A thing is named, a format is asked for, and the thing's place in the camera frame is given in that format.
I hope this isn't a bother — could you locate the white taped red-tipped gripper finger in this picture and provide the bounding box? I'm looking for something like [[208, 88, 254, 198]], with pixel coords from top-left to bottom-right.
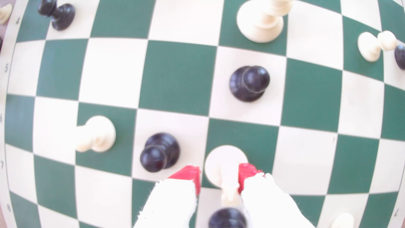
[[238, 163, 317, 228], [133, 165, 202, 228]]

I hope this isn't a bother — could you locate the white bishop chess piece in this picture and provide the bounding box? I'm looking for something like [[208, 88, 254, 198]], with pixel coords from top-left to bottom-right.
[[236, 0, 295, 44]]

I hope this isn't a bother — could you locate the black pawn chess piece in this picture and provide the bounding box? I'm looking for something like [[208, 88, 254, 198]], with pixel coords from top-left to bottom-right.
[[394, 44, 405, 70], [229, 65, 271, 103], [140, 132, 181, 173], [38, 0, 76, 31]]

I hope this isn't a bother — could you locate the green white chess board mat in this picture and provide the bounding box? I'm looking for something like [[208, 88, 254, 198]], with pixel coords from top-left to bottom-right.
[[0, 0, 405, 228]]

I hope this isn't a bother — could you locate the white pawn chess piece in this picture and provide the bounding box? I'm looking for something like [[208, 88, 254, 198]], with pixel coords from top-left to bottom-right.
[[329, 212, 355, 228], [357, 30, 397, 62], [74, 115, 117, 153], [204, 145, 249, 208]]

